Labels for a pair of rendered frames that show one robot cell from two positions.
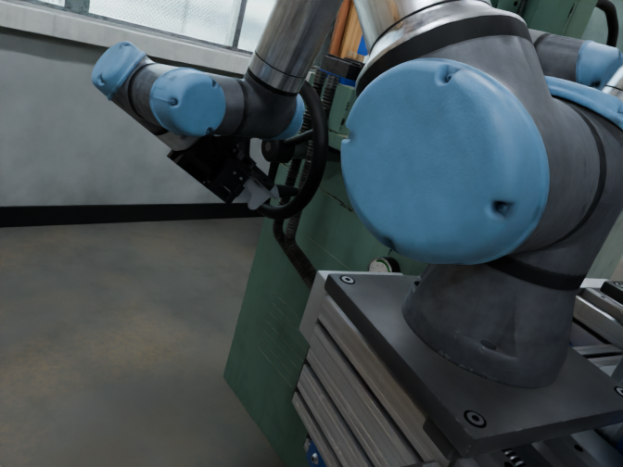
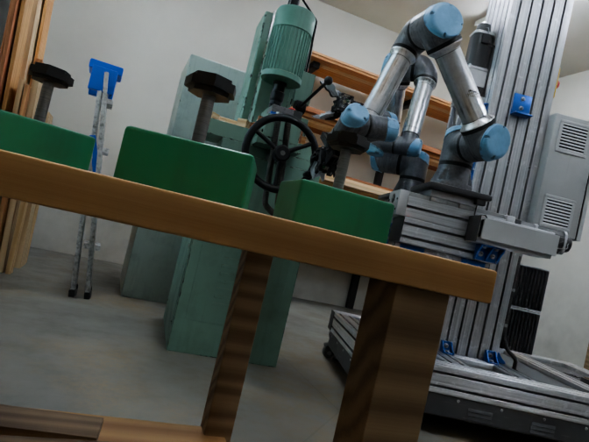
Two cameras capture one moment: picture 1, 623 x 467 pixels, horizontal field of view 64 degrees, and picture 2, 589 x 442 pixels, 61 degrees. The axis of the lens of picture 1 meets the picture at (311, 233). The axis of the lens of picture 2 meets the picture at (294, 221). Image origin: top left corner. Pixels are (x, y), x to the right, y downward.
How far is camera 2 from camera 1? 1.75 m
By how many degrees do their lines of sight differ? 65
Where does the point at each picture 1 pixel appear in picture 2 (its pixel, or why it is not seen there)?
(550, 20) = (303, 93)
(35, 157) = not seen: outside the picture
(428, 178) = (501, 143)
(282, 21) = (386, 101)
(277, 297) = (229, 258)
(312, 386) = (411, 228)
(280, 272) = not seen: hidden behind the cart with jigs
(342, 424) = (431, 231)
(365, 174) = (491, 144)
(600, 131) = not seen: hidden behind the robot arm
